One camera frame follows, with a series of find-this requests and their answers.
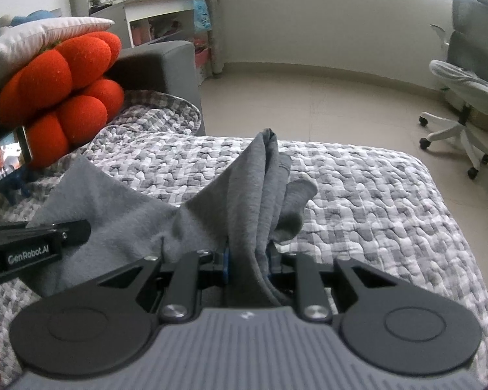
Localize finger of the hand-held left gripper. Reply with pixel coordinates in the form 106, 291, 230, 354
0, 219, 92, 249

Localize smartphone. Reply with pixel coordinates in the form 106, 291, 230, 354
0, 126, 34, 189

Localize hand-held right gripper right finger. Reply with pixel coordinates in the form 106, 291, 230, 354
268, 252, 395, 321

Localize white pillow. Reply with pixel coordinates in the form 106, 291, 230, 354
0, 17, 116, 98

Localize blue printed sheet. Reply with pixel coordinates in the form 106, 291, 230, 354
192, 0, 213, 33

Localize grey shirt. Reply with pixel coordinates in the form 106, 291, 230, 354
24, 128, 319, 309

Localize blue plush toy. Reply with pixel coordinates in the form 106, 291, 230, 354
0, 8, 61, 29

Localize grey curtain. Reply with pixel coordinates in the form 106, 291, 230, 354
175, 0, 226, 78

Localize white shelf with clutter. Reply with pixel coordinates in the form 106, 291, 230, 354
91, 0, 214, 78

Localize grey sofa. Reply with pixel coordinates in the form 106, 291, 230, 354
110, 41, 206, 137

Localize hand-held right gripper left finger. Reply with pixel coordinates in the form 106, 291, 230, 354
98, 249, 231, 321

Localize grey checked quilt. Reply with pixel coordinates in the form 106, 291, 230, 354
0, 89, 488, 378

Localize orange knot cushion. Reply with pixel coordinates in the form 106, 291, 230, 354
0, 31, 125, 169

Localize blue phone stand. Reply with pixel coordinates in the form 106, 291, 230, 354
6, 168, 39, 204

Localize white grey office chair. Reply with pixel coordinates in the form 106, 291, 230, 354
419, 0, 488, 179

